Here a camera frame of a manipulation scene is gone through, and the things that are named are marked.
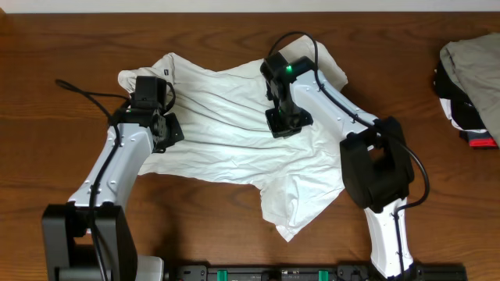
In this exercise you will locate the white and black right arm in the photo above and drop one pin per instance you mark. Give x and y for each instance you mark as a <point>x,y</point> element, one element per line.
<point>376,164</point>

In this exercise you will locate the white t-shirt black print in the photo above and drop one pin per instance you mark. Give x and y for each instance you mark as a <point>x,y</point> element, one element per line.
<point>227,140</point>

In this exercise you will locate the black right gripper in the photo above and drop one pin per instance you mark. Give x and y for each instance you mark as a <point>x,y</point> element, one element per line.
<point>279,129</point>

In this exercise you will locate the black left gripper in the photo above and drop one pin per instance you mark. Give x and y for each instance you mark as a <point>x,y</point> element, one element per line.
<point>172,133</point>

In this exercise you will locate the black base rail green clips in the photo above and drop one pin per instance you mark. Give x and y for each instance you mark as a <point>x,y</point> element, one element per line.
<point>352,272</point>

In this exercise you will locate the grey folded garment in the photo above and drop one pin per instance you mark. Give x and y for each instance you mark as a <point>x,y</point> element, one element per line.
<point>474,65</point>

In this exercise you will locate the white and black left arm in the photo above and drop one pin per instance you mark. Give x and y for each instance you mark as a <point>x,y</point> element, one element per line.
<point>88,237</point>

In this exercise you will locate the black red folded garment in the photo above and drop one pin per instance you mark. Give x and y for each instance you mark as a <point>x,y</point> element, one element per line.
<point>459,110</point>

